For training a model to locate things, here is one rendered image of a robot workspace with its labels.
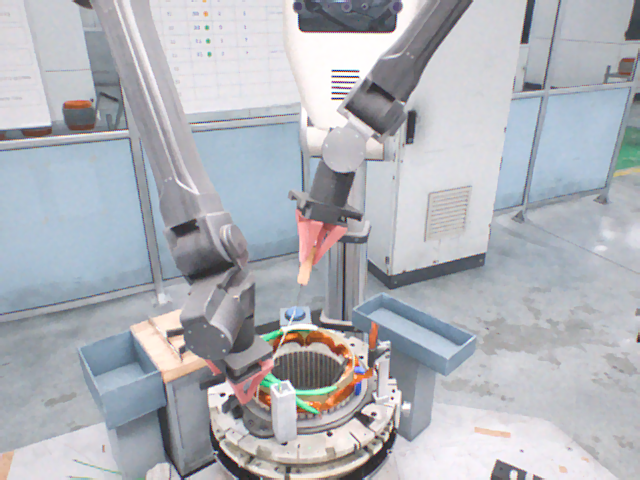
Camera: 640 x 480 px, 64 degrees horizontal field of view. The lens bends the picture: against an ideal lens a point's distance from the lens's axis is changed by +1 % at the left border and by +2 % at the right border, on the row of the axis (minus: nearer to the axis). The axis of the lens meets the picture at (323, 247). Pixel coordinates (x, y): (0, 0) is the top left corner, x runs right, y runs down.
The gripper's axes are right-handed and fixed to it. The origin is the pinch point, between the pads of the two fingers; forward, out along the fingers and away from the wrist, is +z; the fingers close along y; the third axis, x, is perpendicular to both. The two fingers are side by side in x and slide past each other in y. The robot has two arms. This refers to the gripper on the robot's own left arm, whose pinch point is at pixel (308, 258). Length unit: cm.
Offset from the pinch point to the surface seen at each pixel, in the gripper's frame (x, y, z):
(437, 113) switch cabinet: 185, 139, -47
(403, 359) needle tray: 13.2, 35.1, 21.8
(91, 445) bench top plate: 38, -19, 63
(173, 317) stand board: 36.1, -9.4, 29.0
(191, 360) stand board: 19.8, -7.6, 29.9
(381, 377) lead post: -7.4, 15.0, 14.9
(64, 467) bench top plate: 34, -24, 65
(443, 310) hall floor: 161, 174, 61
